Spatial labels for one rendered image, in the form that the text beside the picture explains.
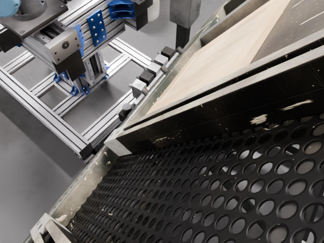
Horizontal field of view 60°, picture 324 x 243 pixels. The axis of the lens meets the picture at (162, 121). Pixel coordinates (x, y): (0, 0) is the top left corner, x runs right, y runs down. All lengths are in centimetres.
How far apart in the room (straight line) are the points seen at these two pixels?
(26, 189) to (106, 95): 80
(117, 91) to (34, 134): 67
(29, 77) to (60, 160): 64
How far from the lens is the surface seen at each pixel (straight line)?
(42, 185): 201
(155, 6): 271
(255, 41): 72
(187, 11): 149
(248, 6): 110
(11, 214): 203
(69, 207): 94
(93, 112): 190
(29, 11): 124
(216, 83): 48
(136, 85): 128
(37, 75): 222
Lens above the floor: 177
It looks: 59 degrees down
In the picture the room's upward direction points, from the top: straight up
